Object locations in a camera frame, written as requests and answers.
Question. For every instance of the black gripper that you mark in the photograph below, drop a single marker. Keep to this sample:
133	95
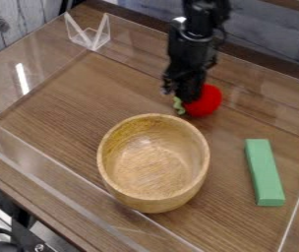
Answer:
185	75

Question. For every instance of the red felt fruit green leaves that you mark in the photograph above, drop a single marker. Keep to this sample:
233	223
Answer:
205	105

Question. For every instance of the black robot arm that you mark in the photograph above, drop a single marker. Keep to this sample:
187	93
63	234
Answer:
207	15

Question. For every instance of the wooden bowl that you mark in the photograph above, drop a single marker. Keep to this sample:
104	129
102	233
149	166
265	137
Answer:
153	160

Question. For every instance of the clear acrylic tray walls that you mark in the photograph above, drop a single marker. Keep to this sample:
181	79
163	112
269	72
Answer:
63	96

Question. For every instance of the green rectangular block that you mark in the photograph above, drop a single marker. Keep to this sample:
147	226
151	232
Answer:
268	185

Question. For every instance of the clear acrylic corner bracket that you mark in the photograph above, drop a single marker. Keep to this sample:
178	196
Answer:
90	38

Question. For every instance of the black camera mount with cable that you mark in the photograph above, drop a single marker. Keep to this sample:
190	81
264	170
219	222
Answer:
23	240

